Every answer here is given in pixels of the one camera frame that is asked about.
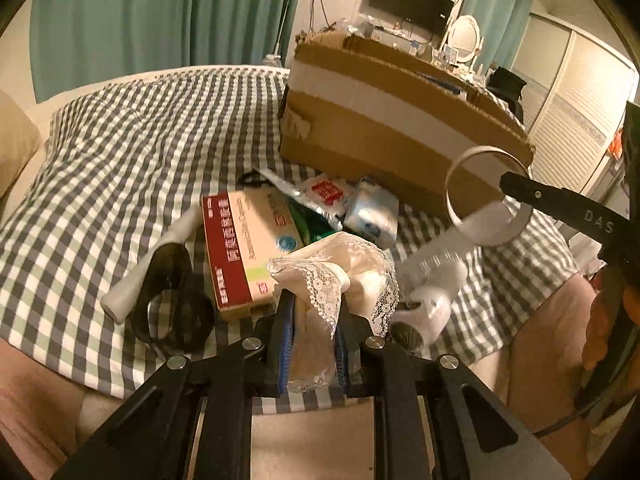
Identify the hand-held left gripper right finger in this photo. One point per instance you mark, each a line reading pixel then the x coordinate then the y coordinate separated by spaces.
pixel 342 355

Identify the white tape roll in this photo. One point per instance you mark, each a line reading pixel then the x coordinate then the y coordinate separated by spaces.
pixel 480 232

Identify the person's right hand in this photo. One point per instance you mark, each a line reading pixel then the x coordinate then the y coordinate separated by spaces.
pixel 597 330

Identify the round white vanity mirror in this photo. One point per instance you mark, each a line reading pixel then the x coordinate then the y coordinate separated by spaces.
pixel 465 35

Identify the white sachet with red print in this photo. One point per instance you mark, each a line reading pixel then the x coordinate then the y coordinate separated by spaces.
pixel 327 192

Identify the person's pink pants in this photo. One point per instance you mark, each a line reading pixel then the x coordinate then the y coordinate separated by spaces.
pixel 30 410

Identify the silver foil packet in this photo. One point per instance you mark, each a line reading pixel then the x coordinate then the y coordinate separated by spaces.
pixel 280 182

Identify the grey checked blanket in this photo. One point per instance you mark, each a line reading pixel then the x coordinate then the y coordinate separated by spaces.
pixel 125 160

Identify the black wall television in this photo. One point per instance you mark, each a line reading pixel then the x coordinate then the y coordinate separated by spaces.
pixel 410 2

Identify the green snack packet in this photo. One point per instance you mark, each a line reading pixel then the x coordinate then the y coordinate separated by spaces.
pixel 312 225

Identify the white handheld device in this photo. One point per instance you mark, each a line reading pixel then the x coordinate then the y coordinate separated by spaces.
pixel 430 280

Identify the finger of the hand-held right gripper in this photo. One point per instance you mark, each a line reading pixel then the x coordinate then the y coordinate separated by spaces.
pixel 550 199

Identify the white louvred wardrobe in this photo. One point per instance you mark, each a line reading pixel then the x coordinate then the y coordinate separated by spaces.
pixel 565 110

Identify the beige pillow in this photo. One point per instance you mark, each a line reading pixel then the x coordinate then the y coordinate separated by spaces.
pixel 15 145

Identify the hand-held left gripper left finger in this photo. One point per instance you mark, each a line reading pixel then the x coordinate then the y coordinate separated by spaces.
pixel 286 340

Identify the wide green curtain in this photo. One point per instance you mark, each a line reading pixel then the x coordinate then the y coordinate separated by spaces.
pixel 150 10

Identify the black round cup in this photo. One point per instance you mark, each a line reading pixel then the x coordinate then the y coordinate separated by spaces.
pixel 172 305

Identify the large cardboard box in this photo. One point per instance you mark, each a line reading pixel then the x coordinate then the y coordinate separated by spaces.
pixel 375 145

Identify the narrow green curtain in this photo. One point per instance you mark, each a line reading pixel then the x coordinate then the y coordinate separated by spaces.
pixel 505 20

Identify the cream lace cloth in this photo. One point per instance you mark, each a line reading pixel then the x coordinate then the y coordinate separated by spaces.
pixel 360 270

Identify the red and white medicine box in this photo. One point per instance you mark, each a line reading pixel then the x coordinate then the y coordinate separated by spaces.
pixel 240 250

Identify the blue and white tissue pack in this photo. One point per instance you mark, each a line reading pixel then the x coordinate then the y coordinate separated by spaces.
pixel 370 210

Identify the black bag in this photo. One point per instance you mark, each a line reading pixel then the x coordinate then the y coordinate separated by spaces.
pixel 505 82

